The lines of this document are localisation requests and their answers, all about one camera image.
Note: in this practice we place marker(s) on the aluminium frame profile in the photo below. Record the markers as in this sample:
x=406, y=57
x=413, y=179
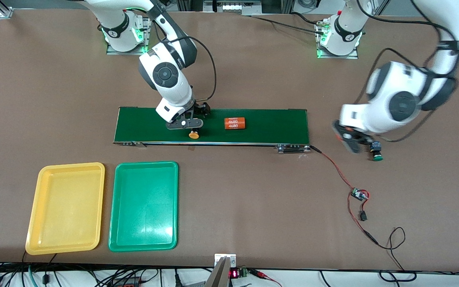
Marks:
x=5, y=12

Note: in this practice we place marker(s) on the green push button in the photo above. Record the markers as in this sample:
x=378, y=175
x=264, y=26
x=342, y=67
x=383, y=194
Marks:
x=377, y=158

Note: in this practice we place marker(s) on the red test lead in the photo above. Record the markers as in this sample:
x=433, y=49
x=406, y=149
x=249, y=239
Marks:
x=262, y=274

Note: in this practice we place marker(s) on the green plastic tray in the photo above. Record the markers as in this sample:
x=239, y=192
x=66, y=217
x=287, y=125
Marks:
x=144, y=207

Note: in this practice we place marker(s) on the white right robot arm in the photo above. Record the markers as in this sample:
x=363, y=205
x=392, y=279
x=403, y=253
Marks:
x=165, y=73

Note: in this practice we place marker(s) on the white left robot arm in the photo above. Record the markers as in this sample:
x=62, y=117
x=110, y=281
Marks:
x=403, y=105

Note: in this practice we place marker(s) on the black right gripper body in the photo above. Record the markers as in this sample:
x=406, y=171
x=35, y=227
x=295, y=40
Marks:
x=201, y=110

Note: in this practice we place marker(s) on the grey metal camera mast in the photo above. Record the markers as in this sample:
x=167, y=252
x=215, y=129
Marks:
x=218, y=275

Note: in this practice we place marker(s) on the grey lit control box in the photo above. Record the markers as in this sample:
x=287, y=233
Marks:
x=233, y=7

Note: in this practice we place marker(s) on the red digit display module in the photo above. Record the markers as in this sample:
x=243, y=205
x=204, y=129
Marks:
x=234, y=274

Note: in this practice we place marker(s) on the yellow push button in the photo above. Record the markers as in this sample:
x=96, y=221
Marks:
x=193, y=135

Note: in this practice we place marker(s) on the green conveyor belt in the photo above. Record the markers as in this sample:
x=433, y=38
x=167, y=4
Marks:
x=277, y=125

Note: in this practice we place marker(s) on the yellow plastic tray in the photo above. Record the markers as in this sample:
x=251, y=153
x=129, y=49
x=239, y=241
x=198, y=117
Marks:
x=66, y=215

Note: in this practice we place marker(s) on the small black circuit board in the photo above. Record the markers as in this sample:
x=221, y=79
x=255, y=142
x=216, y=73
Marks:
x=359, y=194

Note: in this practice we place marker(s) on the black plug connector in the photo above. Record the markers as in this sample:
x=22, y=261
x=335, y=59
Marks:
x=363, y=216

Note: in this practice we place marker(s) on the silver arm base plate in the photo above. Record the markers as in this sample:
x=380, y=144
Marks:
x=114, y=52
x=353, y=56

